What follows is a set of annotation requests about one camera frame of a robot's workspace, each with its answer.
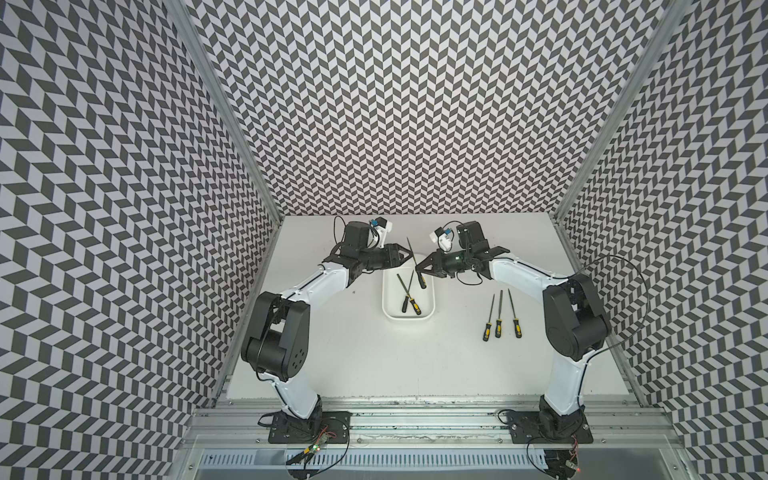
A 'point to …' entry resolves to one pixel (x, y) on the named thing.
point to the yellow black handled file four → (498, 327)
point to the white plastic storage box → (403, 297)
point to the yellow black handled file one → (421, 280)
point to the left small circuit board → (316, 445)
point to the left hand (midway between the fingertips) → (408, 256)
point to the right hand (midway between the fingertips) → (418, 271)
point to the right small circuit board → (563, 464)
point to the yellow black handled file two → (412, 300)
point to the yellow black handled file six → (515, 320)
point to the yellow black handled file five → (406, 299)
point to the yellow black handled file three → (487, 329)
